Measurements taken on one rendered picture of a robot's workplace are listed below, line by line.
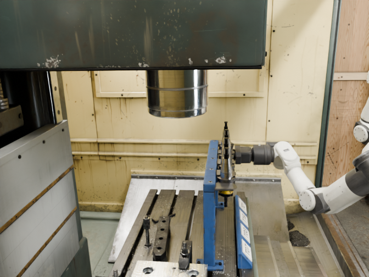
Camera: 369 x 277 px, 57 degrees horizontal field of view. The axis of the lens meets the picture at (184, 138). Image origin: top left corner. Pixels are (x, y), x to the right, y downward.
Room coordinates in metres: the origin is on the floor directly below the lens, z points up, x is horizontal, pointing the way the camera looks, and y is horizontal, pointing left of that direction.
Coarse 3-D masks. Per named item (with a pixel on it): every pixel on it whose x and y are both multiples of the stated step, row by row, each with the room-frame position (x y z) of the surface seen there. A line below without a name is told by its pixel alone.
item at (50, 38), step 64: (0, 0) 0.80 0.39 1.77; (64, 0) 0.78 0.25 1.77; (128, 0) 0.76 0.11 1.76; (192, 0) 0.74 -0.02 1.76; (256, 0) 0.73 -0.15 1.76; (0, 64) 0.80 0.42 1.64; (64, 64) 0.78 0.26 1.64; (128, 64) 0.76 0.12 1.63; (192, 64) 0.75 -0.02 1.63; (256, 64) 0.73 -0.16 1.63
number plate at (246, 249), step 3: (243, 240) 1.10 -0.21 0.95; (243, 243) 1.08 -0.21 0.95; (246, 243) 1.10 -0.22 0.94; (243, 246) 1.06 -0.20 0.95; (246, 246) 1.08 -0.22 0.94; (243, 249) 1.04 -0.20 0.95; (246, 249) 1.06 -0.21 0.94; (249, 249) 1.09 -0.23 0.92; (243, 252) 1.03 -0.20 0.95; (246, 252) 1.04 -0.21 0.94; (249, 252) 1.06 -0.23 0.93; (246, 255) 1.03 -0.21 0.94; (249, 255) 1.05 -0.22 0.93; (249, 258) 1.03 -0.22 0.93
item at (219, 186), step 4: (216, 184) 1.03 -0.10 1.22; (220, 184) 1.03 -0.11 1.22; (224, 184) 1.03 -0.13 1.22; (228, 184) 1.03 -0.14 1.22; (232, 184) 1.03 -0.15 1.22; (216, 188) 1.00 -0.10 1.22; (220, 188) 1.00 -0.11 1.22; (224, 188) 1.00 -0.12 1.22; (228, 188) 1.00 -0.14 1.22; (232, 188) 1.00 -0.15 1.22; (236, 188) 1.01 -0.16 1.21
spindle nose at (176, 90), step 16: (160, 80) 0.80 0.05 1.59; (176, 80) 0.80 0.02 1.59; (192, 80) 0.80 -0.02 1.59; (208, 80) 0.86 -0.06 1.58; (160, 96) 0.80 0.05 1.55; (176, 96) 0.79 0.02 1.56; (192, 96) 0.80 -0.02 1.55; (208, 96) 0.86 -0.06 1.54; (160, 112) 0.81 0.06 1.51; (176, 112) 0.80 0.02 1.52; (192, 112) 0.81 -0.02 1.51
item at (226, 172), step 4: (224, 160) 1.06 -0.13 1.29; (228, 160) 1.06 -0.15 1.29; (224, 164) 1.06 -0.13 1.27; (228, 164) 1.06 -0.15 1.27; (224, 168) 1.06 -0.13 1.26; (228, 168) 1.06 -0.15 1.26; (220, 172) 1.07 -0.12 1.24; (224, 172) 1.06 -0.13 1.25; (228, 172) 1.06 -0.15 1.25; (220, 176) 1.07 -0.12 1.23; (224, 176) 1.06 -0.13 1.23; (228, 176) 1.05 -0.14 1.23; (232, 176) 1.07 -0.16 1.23
